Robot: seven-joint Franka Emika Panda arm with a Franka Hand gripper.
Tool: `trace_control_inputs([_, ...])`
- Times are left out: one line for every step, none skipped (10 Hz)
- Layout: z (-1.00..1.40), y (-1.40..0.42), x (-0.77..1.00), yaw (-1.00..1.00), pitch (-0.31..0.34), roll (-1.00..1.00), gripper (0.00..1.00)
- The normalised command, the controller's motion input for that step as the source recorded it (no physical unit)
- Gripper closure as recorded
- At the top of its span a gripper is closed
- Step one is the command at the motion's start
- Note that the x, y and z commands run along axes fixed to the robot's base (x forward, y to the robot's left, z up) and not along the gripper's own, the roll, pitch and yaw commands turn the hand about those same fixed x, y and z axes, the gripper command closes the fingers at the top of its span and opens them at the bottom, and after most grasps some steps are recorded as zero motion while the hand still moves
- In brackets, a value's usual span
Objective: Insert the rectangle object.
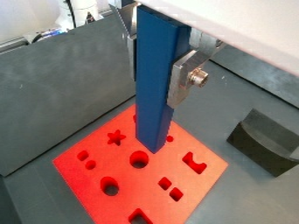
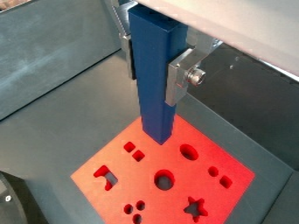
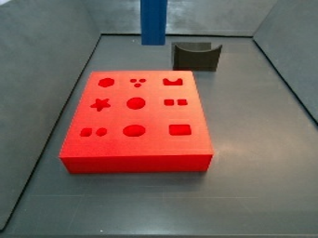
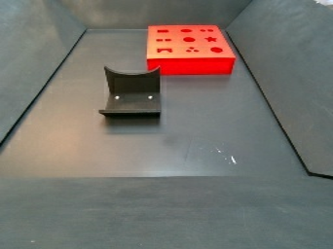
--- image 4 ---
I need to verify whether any red shape sorter block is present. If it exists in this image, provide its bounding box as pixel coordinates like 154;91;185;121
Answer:
147;25;236;75

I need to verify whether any black curved holder bracket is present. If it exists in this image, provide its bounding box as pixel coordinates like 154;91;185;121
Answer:
99;67;162;117

